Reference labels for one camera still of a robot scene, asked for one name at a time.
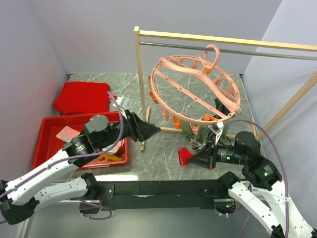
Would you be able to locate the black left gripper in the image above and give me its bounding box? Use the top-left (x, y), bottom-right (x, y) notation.
top-left (99, 109), bottom-right (162, 149)

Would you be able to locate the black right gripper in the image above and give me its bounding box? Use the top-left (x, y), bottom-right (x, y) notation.
top-left (187, 134), bottom-right (246, 168)

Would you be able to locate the dark red sock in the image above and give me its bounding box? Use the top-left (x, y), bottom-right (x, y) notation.
top-left (178, 147), bottom-right (194, 166)

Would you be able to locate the olive green sock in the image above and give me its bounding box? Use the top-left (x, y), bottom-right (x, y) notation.
top-left (180, 98), bottom-right (230, 151)

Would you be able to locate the mustard yellow sock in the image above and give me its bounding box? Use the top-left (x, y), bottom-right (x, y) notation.
top-left (97, 153), bottom-right (123, 162)

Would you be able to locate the pink patterned sock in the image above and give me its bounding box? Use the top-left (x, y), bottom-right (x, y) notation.
top-left (102, 139), bottom-right (124, 155)
top-left (56, 126), bottom-right (80, 143)

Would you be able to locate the pink round clip hanger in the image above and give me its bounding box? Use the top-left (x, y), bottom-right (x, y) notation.
top-left (148, 45), bottom-right (241, 131)

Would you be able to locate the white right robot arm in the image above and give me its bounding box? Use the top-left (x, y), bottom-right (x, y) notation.
top-left (188, 131), bottom-right (317, 238)

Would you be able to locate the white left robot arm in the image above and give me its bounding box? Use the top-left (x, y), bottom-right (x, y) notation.
top-left (0, 110), bottom-right (160, 225)

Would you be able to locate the folded red cloth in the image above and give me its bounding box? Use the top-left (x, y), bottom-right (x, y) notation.
top-left (53, 81), bottom-right (110, 115)

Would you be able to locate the red plastic bin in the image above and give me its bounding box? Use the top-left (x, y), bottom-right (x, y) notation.
top-left (31, 114), bottom-right (129, 170)

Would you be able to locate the wooden clothes rack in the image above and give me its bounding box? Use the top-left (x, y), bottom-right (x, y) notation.
top-left (133, 26), bottom-right (317, 152)

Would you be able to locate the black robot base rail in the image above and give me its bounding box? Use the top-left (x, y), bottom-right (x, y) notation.
top-left (83, 179), bottom-right (234, 210)

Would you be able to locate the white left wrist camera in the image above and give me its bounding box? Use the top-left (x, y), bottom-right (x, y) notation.
top-left (108, 93), bottom-right (130, 111)

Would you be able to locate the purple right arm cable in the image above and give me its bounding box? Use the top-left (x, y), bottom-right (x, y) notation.
top-left (224, 119), bottom-right (290, 238)

